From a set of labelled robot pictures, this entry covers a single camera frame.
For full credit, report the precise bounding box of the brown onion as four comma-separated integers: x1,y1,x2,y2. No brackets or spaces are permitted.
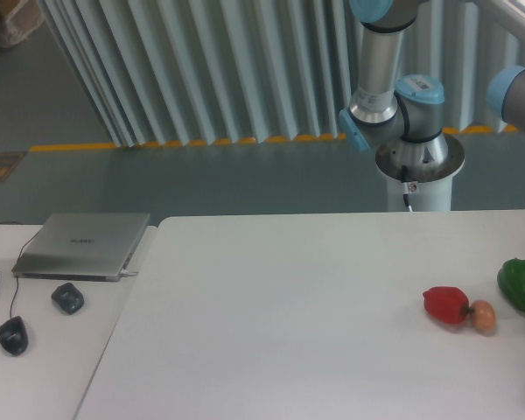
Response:
469,299,496,335

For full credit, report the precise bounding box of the dark grey wired mouse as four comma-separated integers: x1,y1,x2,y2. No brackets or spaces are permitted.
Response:
0,316,29,356

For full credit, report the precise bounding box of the red bell pepper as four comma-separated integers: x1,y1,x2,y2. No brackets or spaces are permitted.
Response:
423,286,469,325

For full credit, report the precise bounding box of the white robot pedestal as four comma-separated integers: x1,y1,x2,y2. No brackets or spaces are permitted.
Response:
382,174,452,212

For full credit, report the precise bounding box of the dark grey wireless mouse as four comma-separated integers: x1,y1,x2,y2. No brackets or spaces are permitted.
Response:
51,283,85,315

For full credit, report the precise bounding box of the green bell pepper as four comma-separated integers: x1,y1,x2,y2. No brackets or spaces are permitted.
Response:
497,258,525,312

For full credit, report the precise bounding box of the silver laptop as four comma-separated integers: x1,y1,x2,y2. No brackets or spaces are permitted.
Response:
12,213,151,282

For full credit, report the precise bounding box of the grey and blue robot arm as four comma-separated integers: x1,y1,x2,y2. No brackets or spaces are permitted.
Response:
339,1,525,213

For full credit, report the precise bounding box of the black mouse cable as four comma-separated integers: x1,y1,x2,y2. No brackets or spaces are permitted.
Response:
0,220,49,319

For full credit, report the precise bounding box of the white aluminium frame beam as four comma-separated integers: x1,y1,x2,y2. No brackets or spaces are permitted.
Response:
475,0,525,44

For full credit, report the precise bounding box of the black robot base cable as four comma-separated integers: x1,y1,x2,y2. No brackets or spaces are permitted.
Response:
400,164,415,214

